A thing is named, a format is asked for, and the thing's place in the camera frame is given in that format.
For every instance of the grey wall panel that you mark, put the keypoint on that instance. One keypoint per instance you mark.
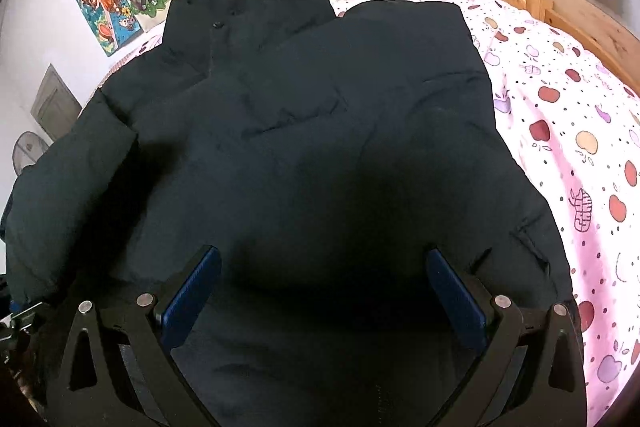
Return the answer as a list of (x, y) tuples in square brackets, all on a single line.
[(55, 99)]

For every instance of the pink apple print bed sheet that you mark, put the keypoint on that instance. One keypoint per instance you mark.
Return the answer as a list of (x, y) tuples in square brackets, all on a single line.
[(560, 132)]

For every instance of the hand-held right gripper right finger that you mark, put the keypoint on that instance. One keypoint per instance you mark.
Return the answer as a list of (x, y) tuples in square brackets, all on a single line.
[(455, 302)]

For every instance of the wooden bed frame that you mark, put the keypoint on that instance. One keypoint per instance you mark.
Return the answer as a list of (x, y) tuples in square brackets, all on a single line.
[(590, 22)]

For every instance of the round fan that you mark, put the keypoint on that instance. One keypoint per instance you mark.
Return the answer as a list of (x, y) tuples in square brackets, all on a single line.
[(29, 154)]

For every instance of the black puffer jacket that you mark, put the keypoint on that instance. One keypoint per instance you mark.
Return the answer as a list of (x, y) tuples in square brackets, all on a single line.
[(300, 132)]

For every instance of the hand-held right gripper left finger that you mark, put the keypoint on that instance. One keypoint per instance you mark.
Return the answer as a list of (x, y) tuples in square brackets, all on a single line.
[(192, 297)]

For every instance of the orange-haired figure blue poster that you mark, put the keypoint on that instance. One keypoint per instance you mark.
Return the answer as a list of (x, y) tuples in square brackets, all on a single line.
[(100, 7)]

